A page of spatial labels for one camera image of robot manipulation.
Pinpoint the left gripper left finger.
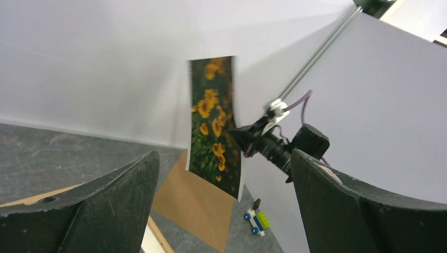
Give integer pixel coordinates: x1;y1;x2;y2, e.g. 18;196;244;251
1;151;160;252

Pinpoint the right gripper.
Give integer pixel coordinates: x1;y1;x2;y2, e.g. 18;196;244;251
228;120;293;183

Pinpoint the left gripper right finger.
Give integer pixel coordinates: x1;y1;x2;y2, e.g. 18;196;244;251
291;150;446;252

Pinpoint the sunflower photo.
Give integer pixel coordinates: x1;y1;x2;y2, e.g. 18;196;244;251
189;56;242;199

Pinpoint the white mat board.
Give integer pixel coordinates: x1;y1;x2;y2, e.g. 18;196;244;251
141;225;171;253

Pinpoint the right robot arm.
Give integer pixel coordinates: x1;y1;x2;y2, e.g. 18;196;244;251
228;117;329;183

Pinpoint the small brown block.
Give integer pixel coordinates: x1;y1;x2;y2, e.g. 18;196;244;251
252;198;261;211

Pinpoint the toy car with green block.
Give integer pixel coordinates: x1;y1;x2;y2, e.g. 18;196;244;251
243;209;270;237

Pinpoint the brown backing board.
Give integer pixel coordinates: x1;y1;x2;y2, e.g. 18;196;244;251
152;150;235;252

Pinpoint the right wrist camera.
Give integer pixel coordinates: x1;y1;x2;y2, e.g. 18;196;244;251
262;99;290;135

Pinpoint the wooden picture frame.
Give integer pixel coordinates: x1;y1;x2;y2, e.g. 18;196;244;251
1;183;173;252

